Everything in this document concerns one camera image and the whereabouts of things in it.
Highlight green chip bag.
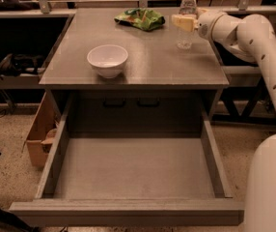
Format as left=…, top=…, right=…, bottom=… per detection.
left=114, top=8, right=165, bottom=32

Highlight brown cardboard box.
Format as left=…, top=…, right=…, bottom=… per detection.
left=25, top=94, right=59, bottom=168

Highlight clear plastic water bottle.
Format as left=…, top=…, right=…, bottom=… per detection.
left=177, top=0, right=197, bottom=49

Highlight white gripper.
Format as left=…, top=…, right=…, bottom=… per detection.
left=172, top=8, right=241, bottom=45

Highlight black headphones on shelf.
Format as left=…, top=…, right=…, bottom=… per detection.
left=0, top=53, right=44, bottom=77

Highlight black right drawer handle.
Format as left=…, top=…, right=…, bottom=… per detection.
left=137, top=98, right=160, bottom=107

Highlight white ceramic bowl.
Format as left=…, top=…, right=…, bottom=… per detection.
left=87, top=44, right=128, bottom=78

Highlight black drawer handle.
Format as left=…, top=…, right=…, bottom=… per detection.
left=102, top=98, right=126, bottom=108
left=137, top=98, right=160, bottom=107

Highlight black office chair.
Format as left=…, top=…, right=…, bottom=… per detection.
left=212, top=43, right=276, bottom=126

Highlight open grey top drawer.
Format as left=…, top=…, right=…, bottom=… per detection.
left=9, top=98, right=246, bottom=228

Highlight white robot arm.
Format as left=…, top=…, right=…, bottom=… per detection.
left=172, top=9, right=276, bottom=232

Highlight black left drawer handle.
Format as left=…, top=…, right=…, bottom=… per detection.
left=102, top=98, right=126, bottom=108

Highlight grey cabinet with table top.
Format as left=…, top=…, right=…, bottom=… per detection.
left=41, top=9, right=228, bottom=136

